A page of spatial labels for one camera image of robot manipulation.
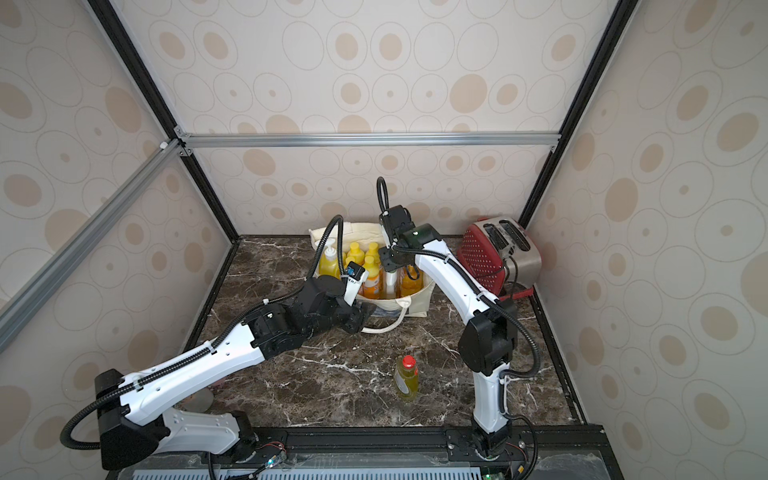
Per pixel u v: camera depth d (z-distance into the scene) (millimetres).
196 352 439
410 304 735
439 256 560
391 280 894
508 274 915
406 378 710
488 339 486
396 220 660
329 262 841
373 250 868
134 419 396
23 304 518
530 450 727
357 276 606
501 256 889
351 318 623
